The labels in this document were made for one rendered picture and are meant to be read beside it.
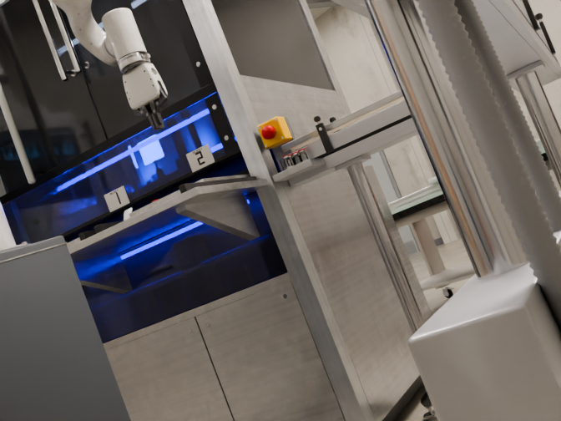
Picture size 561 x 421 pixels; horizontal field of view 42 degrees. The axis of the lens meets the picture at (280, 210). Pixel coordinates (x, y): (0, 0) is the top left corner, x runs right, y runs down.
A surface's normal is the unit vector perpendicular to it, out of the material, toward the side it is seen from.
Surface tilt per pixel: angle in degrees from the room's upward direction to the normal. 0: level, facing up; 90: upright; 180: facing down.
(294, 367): 90
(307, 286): 90
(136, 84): 91
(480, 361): 90
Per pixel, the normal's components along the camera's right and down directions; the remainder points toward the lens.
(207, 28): -0.41, 0.09
